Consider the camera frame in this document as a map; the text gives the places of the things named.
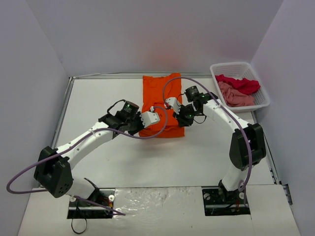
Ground orange t shirt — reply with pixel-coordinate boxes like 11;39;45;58
139;73;185;138

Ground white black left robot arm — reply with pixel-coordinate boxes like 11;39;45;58
34;101;144;206

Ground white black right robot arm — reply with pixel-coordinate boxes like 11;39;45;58
165;86;266;203

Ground dusty pink t shirt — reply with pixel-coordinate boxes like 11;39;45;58
218;82;254;107

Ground white plastic laundry basket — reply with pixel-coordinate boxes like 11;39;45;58
210;62;270;113

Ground magenta t shirt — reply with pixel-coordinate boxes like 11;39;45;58
215;74;261;95

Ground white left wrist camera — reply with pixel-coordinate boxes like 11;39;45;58
140;106;160;128

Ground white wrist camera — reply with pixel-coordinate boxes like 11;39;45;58
140;106;160;128
164;97;182;115

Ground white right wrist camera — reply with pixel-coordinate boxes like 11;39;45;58
164;97;182;115

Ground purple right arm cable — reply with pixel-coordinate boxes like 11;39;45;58
162;76;254;207

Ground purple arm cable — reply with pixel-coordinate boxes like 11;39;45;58
162;76;254;207
6;105;169;217

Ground aluminium table edge rail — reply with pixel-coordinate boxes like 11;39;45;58
40;76;74;189

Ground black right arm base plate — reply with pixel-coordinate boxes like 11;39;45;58
202;187;251;217

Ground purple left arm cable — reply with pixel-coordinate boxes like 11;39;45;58
6;105;169;217

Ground thin black cable loop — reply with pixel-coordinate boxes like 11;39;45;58
71;204;89;234

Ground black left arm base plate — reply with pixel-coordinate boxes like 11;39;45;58
66;189;116;219

